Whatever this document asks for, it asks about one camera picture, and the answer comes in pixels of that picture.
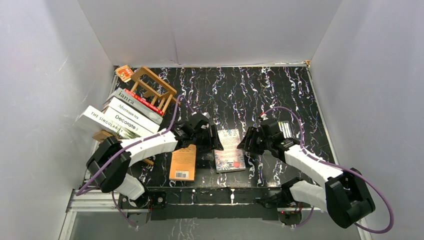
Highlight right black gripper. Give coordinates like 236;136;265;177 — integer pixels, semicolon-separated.
236;126;272;156

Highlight floral patterned book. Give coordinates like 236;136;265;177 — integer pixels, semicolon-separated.
214;129;246;173

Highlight red comic treehouse book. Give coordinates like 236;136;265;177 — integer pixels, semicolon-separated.
124;88;164;117

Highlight brown Decorate Furniture book box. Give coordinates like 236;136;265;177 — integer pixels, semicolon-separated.
101;107;152;137

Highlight white Afternoon tea book box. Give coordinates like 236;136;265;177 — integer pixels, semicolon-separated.
103;96;160;133

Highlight white palm leaf book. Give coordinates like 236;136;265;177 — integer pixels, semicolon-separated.
74;105;140;139

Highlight grey book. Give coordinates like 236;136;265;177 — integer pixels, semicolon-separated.
105;88;163;126

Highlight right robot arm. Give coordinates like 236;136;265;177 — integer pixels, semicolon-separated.
237;119;376;228

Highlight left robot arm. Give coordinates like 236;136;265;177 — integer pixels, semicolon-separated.
86;113;224;208

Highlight coloured marker pen pack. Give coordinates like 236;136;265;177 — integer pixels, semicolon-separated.
278;121;294;139

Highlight orange paperback book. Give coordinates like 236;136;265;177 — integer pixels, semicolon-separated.
169;144;197;182

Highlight wooden book rack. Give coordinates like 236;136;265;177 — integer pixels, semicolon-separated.
92;65;182;167

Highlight small orange card pack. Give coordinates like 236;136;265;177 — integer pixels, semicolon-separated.
115;65;134;83

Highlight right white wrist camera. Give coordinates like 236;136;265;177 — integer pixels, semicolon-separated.
260;112;269;121

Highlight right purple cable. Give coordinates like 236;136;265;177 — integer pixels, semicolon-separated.
263;106;395;235

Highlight aluminium front rail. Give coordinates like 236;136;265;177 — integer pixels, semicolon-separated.
67;187;310;221

